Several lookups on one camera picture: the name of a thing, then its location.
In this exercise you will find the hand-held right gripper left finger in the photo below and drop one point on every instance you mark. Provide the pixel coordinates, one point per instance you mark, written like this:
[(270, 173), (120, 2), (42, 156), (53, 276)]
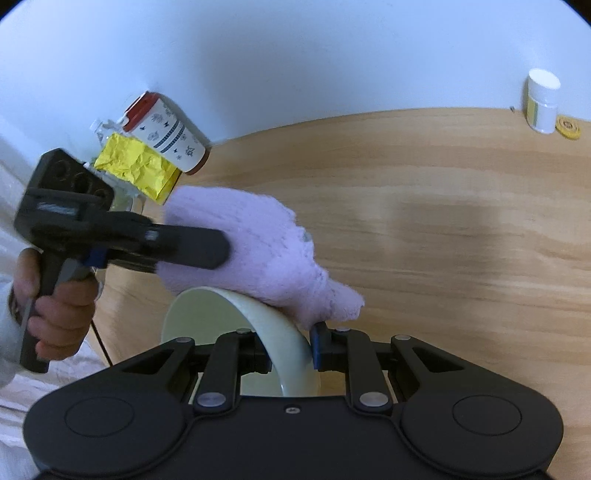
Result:
[(229, 364)]

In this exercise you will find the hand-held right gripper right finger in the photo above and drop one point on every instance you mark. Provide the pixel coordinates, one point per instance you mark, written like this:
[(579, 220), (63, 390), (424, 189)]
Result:
[(316, 347)]

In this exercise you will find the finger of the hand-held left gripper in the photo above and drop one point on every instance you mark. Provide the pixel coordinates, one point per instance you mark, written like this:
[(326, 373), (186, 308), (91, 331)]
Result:
[(194, 247)]

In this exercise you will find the pale cream bowl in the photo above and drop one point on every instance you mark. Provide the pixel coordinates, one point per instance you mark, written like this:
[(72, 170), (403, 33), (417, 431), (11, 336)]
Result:
[(277, 332)]

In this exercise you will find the purple fluffy cloth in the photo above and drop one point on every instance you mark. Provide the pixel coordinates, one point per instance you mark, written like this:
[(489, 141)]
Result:
[(258, 249)]

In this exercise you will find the person's left hand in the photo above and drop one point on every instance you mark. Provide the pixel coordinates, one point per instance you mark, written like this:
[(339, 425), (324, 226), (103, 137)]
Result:
[(60, 314)]

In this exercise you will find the crumpled yellow paper packet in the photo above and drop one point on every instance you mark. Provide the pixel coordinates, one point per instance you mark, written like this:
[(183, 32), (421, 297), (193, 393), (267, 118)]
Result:
[(136, 168)]

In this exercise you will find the clear plastic bottle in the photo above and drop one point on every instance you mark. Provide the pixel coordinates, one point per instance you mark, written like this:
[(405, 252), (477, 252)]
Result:
[(105, 131)]

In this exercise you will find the white canister with red lid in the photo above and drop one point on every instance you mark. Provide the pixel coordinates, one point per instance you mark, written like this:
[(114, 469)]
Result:
[(168, 134)]

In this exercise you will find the small yellow round disc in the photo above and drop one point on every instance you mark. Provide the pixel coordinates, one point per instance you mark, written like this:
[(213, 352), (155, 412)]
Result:
[(566, 127)]

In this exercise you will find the white bottle with yellow label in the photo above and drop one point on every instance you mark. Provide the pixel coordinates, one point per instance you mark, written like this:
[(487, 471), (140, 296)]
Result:
[(542, 101)]

